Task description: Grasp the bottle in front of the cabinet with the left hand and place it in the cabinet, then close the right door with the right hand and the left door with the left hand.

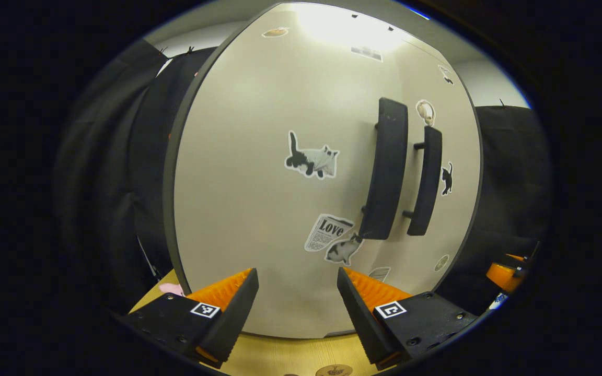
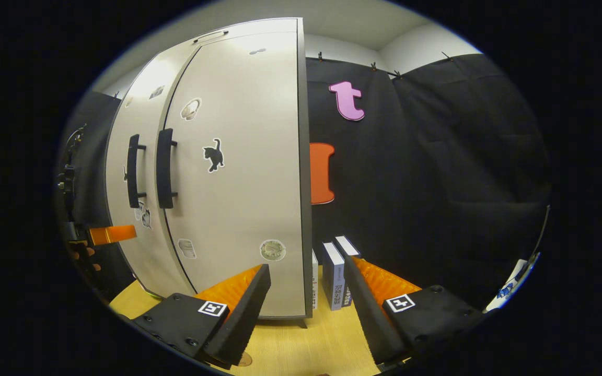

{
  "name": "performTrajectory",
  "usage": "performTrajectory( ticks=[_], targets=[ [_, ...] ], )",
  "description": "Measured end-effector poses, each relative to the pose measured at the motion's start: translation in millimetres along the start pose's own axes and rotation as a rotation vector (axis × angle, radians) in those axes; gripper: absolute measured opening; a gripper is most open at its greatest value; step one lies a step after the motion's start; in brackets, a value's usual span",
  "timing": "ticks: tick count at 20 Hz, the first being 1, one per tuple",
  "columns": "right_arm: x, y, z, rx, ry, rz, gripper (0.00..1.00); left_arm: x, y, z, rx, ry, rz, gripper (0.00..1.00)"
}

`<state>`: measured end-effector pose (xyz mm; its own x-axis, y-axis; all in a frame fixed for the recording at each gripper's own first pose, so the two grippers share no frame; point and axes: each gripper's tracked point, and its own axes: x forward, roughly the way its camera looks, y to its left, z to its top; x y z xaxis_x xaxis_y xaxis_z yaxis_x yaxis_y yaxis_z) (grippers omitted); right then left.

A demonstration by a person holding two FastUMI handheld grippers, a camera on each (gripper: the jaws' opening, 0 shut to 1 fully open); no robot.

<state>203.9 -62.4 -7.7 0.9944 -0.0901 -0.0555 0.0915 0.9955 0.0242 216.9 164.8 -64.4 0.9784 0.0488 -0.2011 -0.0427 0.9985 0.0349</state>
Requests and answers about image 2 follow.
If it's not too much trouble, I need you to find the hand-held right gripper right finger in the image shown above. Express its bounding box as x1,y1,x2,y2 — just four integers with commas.
344,255,490,366

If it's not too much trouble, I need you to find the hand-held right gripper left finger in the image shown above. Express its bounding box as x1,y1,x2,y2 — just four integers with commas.
131,264,272,370

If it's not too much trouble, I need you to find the white cabinet door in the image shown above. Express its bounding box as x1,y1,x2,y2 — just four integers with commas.
163,31,312,319
105,44,200,299

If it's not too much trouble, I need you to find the white and grey cabinet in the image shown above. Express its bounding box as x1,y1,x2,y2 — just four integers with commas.
105,17,315,330

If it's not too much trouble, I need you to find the white cabinet drawer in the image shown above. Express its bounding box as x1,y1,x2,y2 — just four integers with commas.
139,18,299,79

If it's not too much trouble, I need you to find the black left door handle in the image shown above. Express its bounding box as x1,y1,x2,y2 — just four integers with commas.
126,134,147,209

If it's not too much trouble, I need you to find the black door handle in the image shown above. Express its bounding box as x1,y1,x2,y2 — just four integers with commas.
126,134,147,209
156,128,179,210

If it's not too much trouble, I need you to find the black right door handle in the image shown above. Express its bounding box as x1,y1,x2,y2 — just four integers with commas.
156,128,179,210

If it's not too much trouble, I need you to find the black drawer handle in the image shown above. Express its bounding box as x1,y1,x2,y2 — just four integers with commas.
193,30,229,44

